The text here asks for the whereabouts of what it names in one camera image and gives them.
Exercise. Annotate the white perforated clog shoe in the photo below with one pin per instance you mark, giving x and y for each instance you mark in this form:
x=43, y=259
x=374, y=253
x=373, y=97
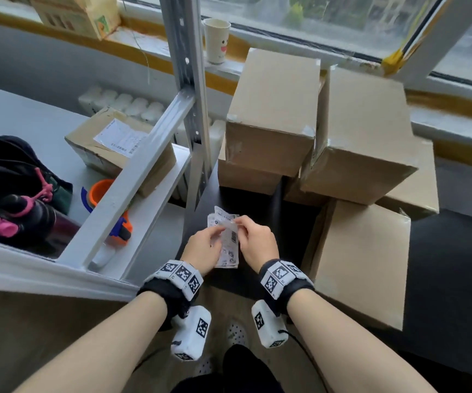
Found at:
x=236, y=334
x=205, y=366

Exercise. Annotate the person's right hand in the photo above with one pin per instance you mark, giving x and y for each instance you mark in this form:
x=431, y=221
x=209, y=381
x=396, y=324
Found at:
x=258, y=245

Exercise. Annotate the dented labelled cardboard box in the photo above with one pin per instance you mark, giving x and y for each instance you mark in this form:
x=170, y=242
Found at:
x=84, y=147

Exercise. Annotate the person's black trousers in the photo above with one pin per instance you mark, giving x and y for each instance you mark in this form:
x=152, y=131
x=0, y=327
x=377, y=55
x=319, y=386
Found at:
x=240, y=372

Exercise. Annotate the white radiator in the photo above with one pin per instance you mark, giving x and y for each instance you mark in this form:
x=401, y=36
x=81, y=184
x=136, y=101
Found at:
x=137, y=106

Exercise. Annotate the black bag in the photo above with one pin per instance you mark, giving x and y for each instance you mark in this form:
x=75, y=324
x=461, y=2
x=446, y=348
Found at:
x=7, y=171

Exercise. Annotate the paper cup with face print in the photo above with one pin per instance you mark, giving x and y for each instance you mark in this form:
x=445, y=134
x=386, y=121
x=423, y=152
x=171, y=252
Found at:
x=216, y=40

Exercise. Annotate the person's right forearm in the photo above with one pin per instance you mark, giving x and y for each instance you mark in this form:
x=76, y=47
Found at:
x=350, y=347

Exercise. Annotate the person's left forearm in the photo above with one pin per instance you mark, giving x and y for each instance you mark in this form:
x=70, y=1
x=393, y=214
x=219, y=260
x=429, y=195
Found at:
x=97, y=352

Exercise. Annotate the person's left hand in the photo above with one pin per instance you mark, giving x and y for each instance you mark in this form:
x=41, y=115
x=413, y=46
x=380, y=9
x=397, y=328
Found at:
x=201, y=251

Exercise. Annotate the stack of shipping labels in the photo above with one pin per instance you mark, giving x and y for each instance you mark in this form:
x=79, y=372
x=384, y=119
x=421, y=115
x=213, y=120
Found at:
x=229, y=257

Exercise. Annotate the yellow printed carton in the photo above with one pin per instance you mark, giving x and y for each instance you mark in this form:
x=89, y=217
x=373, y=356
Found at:
x=76, y=16

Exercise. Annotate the white window frame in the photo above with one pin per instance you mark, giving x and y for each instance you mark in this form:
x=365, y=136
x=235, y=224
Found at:
x=436, y=36

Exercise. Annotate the grey metal shelf rack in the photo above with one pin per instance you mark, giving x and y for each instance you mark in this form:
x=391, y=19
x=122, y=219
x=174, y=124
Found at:
x=117, y=194

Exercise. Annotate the slim brown cardboard box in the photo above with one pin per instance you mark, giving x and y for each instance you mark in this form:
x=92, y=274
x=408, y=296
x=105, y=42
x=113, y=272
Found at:
x=362, y=257

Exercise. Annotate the orange blue tape dispenser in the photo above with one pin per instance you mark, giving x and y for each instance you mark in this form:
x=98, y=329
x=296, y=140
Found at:
x=101, y=192

